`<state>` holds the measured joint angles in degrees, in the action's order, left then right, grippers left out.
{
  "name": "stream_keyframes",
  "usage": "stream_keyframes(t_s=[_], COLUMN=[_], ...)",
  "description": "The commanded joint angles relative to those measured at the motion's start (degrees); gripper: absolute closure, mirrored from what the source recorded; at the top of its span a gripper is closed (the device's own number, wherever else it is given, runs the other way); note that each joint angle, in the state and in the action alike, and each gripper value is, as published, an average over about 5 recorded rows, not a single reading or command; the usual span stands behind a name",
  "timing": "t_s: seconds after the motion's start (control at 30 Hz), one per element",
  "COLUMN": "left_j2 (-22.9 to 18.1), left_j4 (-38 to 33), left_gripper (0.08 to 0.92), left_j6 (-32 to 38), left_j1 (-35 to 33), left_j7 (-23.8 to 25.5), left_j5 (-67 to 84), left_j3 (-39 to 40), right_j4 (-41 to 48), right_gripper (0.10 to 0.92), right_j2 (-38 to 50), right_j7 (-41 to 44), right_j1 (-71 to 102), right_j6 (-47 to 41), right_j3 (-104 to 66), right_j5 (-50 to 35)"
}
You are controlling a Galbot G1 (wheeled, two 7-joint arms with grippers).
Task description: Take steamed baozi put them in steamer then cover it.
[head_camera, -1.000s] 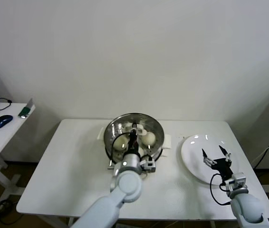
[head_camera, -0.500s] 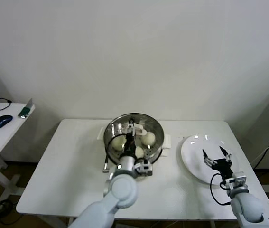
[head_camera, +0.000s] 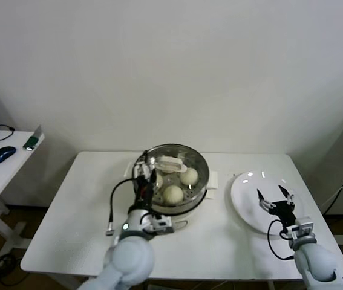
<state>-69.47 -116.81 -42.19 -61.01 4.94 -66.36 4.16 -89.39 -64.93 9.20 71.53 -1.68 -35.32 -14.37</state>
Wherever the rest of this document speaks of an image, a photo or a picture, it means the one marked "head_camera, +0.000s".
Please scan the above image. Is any white wall cable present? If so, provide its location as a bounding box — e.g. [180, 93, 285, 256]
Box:
[322, 180, 343, 210]

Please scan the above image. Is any black cable on desk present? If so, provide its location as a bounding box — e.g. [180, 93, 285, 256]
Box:
[0, 124, 15, 143]

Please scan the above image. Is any green handled scraper tool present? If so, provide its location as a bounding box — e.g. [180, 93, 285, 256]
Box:
[21, 126, 44, 152]

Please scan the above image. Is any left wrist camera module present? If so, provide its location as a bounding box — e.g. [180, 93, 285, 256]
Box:
[148, 213, 175, 234]

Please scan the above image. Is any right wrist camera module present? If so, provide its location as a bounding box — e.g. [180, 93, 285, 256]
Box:
[285, 215, 316, 240]

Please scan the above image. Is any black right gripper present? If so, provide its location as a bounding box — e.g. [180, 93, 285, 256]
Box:
[255, 184, 298, 227]

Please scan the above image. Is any black floor cable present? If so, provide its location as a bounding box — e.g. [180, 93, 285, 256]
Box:
[0, 253, 24, 286]

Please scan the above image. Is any white electric cooking pot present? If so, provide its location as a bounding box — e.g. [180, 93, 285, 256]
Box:
[134, 187, 214, 231]

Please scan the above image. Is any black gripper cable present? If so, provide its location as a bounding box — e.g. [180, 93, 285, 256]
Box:
[105, 177, 139, 237]
[266, 219, 296, 261]

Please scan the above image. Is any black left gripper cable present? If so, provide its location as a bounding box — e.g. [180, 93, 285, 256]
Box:
[105, 177, 139, 237]

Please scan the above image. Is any round glass pot lid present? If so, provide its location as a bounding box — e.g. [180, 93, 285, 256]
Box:
[133, 144, 211, 209]

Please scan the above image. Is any white round plate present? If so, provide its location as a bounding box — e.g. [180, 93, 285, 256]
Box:
[229, 170, 305, 235]

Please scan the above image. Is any white side desk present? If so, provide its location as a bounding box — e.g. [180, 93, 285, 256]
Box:
[0, 129, 45, 252]

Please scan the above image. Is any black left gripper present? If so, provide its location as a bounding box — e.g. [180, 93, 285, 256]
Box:
[133, 149, 158, 213]

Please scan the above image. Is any stainless steel steamer basket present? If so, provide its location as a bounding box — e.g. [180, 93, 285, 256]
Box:
[123, 143, 218, 213]

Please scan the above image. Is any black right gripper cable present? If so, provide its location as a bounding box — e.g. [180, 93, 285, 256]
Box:
[266, 219, 296, 261]

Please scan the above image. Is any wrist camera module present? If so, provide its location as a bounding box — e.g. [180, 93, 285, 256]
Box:
[148, 213, 175, 234]
[285, 215, 316, 240]

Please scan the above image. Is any blue computer mouse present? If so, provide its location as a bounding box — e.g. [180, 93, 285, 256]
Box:
[0, 146, 16, 165]

